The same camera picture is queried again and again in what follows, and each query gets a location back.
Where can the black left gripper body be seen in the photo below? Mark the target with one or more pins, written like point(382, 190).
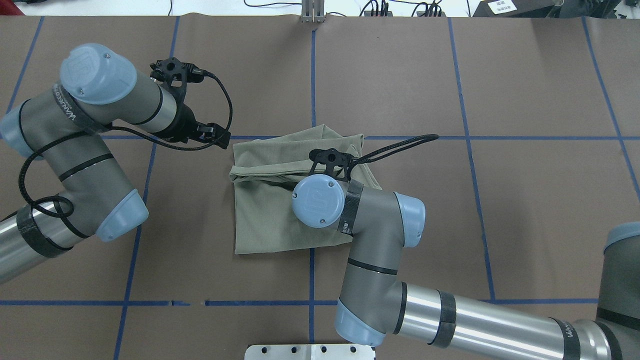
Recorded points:
point(186, 121)

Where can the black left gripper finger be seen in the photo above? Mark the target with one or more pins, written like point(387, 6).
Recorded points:
point(212, 133)

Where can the olive green long-sleeve shirt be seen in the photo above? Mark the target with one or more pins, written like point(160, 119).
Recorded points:
point(264, 175)

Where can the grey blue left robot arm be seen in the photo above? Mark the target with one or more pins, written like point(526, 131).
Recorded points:
point(72, 185)

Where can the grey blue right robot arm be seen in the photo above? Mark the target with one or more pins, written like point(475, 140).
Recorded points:
point(375, 303)

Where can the black power adapter box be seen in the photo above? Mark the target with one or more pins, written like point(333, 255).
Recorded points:
point(515, 8)

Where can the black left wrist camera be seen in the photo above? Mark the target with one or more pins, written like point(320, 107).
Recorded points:
point(173, 76)

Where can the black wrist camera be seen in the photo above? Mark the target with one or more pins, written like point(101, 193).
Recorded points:
point(173, 76)
point(331, 162)

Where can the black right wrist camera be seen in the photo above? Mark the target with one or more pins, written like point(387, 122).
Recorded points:
point(331, 162)

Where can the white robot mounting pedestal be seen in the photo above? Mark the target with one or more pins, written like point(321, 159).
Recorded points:
point(326, 351)

